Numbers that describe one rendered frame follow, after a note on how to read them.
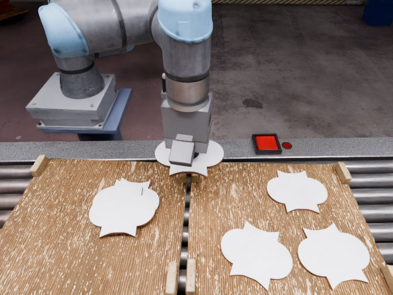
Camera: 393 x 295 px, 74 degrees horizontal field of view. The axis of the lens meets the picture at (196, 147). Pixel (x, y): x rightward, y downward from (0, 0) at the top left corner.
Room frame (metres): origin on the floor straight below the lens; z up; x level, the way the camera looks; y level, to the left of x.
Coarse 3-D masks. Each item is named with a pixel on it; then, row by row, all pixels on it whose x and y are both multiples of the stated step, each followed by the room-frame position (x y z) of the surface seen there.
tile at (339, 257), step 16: (304, 240) 0.26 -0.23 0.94; (320, 240) 0.26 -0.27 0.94; (336, 240) 0.26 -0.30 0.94; (352, 240) 0.26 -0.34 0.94; (304, 256) 0.22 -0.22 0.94; (320, 256) 0.22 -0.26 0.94; (336, 256) 0.22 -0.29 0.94; (352, 256) 0.22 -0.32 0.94; (368, 256) 0.22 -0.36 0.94; (320, 272) 0.19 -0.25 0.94; (336, 272) 0.19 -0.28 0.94; (352, 272) 0.19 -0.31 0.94
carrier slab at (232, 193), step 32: (192, 192) 0.39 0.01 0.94; (224, 192) 0.39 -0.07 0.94; (256, 192) 0.39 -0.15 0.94; (192, 224) 0.30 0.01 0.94; (224, 224) 0.30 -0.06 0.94; (256, 224) 0.30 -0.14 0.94; (288, 224) 0.30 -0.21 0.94; (320, 224) 0.30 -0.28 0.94; (352, 224) 0.30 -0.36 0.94; (192, 256) 0.22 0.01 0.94; (224, 288) 0.16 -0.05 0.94; (256, 288) 0.16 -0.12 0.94; (288, 288) 0.16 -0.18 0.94; (320, 288) 0.16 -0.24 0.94; (352, 288) 0.16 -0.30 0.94; (384, 288) 0.16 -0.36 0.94
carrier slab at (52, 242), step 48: (48, 192) 0.39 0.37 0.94; (96, 192) 0.39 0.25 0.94; (0, 240) 0.26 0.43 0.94; (48, 240) 0.26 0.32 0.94; (96, 240) 0.26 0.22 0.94; (144, 240) 0.26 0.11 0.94; (0, 288) 0.16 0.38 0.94; (48, 288) 0.16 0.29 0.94; (96, 288) 0.16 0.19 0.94; (144, 288) 0.16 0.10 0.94
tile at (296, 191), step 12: (276, 180) 0.42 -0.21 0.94; (288, 180) 0.42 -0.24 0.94; (300, 180) 0.42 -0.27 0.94; (312, 180) 0.42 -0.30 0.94; (276, 192) 0.38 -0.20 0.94; (288, 192) 0.38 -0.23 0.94; (300, 192) 0.38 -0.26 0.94; (312, 192) 0.38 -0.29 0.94; (324, 192) 0.38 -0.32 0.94; (288, 204) 0.34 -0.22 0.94; (300, 204) 0.34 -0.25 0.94; (312, 204) 0.34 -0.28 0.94
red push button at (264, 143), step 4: (256, 136) 0.60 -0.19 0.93; (260, 136) 0.60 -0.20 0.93; (264, 136) 0.60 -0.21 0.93; (268, 136) 0.60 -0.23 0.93; (272, 136) 0.60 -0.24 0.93; (256, 140) 0.58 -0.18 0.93; (260, 140) 0.58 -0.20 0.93; (264, 140) 0.58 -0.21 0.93; (268, 140) 0.58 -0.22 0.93; (272, 140) 0.58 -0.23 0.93; (260, 144) 0.57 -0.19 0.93; (264, 144) 0.57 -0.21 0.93; (268, 144) 0.57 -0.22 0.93; (272, 144) 0.57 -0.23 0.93; (276, 144) 0.57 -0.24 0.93; (260, 148) 0.55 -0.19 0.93; (264, 148) 0.55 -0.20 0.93; (268, 148) 0.55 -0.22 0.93; (272, 148) 0.55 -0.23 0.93; (276, 148) 0.55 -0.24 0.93
